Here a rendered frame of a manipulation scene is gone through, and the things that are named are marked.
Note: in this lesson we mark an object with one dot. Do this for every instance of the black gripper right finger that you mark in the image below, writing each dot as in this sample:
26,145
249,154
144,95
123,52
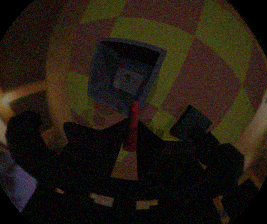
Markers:
151,149

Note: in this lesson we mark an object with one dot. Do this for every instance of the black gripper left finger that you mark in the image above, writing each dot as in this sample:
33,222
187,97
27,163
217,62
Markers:
107,142

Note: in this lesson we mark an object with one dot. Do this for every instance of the red peg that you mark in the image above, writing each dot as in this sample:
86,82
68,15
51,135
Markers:
131,133

